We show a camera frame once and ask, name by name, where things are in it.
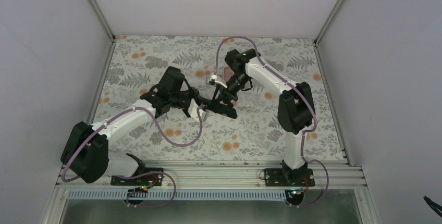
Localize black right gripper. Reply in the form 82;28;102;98
212;72;251;113

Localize black phone case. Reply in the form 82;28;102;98
203;101;238;119

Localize pink phone case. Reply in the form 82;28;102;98
223;66;235;82

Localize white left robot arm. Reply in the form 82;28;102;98
60;66;204;185

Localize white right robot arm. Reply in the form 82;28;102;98
217;49;314;186

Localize floral patterned table mat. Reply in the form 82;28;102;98
95;35;344;161

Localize black object at corner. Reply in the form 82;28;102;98
423;196;442;217

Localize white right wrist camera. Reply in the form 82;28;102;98
206;74;227;88

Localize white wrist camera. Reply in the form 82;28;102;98
206;74;227;88
197;104;208;122

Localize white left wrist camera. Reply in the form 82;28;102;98
197;104;208;122

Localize aluminium rail base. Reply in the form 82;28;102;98
55;160;367;190

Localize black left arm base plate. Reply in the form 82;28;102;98
110;167;164;188

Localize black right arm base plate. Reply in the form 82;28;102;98
263;168;315;187

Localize slotted grey cable duct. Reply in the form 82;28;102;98
67;189;286;201

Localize left aluminium frame post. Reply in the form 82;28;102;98
88;0;115;42

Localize aluminium corner frame post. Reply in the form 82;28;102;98
314;0;346;47

